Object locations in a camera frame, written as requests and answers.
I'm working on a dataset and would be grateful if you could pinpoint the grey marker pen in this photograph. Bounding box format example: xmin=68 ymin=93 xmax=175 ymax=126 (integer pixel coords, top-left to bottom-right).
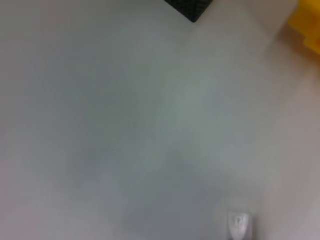
xmin=226 ymin=210 xmax=254 ymax=240

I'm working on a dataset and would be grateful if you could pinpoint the black mesh pen holder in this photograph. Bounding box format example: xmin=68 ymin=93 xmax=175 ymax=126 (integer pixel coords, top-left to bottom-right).
xmin=163 ymin=0 xmax=214 ymax=24

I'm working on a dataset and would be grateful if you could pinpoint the yellow plastic bin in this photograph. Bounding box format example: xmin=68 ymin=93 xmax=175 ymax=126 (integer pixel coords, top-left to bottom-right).
xmin=287 ymin=0 xmax=320 ymax=60

